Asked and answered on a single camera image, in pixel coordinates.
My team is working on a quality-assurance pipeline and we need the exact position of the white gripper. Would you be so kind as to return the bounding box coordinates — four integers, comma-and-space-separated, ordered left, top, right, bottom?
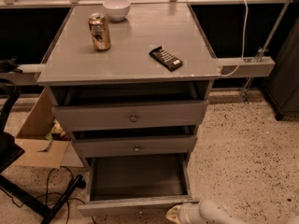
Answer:
165, 203, 201, 224

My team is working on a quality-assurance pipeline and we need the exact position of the grey bottom drawer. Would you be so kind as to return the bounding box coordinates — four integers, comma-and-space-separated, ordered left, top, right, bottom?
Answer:
78, 154, 196, 217

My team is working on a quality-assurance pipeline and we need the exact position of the grey drawer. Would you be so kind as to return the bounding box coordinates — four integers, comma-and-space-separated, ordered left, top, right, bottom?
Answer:
72, 135, 197, 158
52, 100, 208, 132
78, 154, 196, 217

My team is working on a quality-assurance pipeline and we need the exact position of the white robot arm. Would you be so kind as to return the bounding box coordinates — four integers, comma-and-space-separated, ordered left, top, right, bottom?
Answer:
165, 200, 249, 224

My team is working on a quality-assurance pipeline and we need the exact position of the grey top drawer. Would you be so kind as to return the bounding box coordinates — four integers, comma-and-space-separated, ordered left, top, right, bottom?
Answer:
52, 100, 208, 132

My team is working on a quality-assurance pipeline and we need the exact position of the grey middle drawer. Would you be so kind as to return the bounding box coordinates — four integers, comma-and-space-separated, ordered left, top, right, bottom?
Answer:
72, 135, 197, 158

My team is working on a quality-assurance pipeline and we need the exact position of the grey drawer cabinet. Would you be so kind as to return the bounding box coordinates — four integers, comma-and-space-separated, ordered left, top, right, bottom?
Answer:
36, 2, 221, 170

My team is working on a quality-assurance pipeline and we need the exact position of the dark chocolate bar wrapper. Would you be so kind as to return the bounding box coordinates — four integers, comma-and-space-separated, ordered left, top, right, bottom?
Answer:
149, 46, 183, 72

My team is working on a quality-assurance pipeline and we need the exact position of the cardboard box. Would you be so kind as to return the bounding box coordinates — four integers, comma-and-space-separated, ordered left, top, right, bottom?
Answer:
14, 91, 83, 168

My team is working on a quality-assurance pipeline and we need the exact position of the dark grey cabinet right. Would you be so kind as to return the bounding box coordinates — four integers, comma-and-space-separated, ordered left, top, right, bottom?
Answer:
263, 18, 299, 120

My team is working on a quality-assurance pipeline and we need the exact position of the black stand base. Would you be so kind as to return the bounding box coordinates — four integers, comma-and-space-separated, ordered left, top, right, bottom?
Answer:
0, 77, 86, 224

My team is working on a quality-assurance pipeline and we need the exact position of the metal diagonal rod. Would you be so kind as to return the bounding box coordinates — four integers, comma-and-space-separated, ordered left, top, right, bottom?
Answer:
240, 0, 293, 104

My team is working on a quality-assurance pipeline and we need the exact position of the gold soda can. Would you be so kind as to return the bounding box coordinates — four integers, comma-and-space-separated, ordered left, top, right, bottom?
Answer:
89, 13, 111, 51

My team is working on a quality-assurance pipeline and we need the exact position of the grey metal railing beam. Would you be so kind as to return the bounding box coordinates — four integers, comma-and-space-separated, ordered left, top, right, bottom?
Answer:
0, 57, 275, 86

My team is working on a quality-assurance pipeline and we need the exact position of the white ceramic bowl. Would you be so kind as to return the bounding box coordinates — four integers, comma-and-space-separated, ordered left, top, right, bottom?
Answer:
103, 0, 131, 21

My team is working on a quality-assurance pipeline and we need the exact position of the black floor cable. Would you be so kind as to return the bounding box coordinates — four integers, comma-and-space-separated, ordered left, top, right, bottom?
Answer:
0, 165, 96, 224

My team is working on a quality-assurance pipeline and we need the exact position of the white cable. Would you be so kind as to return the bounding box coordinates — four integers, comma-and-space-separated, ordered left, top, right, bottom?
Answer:
220, 0, 249, 77

